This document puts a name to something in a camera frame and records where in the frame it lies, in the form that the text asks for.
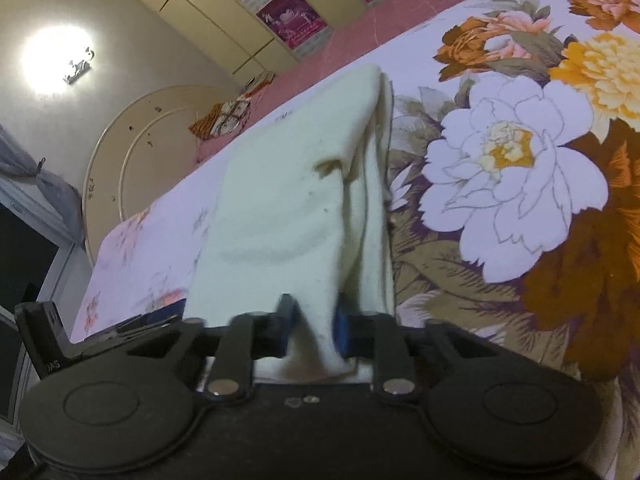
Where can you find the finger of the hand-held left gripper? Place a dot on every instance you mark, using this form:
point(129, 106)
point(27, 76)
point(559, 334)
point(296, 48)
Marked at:
point(160, 319)

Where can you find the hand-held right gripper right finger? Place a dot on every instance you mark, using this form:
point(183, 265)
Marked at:
point(341, 331)

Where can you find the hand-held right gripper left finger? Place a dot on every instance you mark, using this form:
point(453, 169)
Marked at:
point(286, 321)

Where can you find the cream small garment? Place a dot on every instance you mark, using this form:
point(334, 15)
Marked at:
point(290, 200)

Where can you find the dark window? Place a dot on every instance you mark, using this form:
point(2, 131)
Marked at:
point(25, 270)

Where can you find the grey curtain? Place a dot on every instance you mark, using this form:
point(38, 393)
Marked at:
point(55, 190)

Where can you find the cream round headboard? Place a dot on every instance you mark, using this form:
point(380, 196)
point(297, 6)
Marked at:
point(150, 130)

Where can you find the orange patterned pillow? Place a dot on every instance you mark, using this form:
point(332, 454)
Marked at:
point(225, 115)

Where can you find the floral bedsheet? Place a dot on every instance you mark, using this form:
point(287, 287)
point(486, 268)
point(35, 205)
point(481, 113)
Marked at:
point(525, 185)

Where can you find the book on nightstand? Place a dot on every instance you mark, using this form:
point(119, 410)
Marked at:
point(261, 78)

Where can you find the pink checked blanket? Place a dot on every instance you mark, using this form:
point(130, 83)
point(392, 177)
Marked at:
point(360, 45)

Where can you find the cream wardrobe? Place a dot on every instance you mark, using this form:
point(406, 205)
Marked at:
point(200, 10)

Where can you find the bright wall lamp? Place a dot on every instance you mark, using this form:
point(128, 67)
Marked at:
point(60, 60)

